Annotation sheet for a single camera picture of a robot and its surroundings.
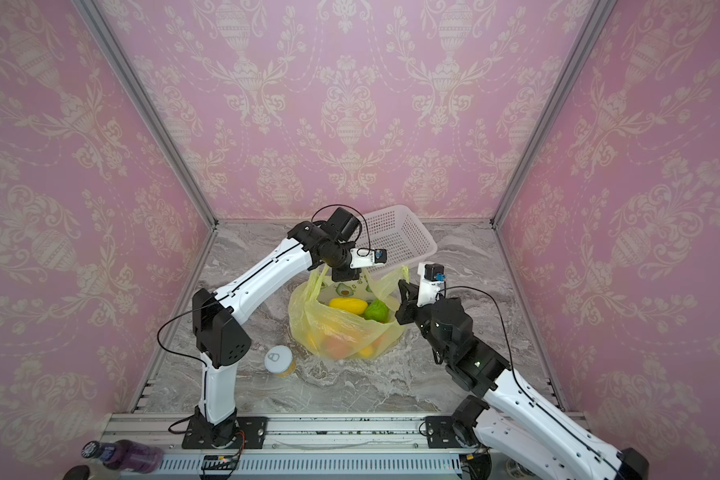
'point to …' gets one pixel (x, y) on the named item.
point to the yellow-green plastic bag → (332, 334)
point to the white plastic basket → (395, 229)
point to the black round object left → (79, 472)
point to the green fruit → (377, 311)
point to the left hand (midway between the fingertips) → (357, 265)
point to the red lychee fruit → (338, 348)
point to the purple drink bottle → (125, 455)
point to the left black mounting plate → (240, 433)
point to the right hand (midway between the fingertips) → (400, 282)
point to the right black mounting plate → (440, 434)
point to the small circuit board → (218, 462)
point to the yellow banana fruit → (350, 305)
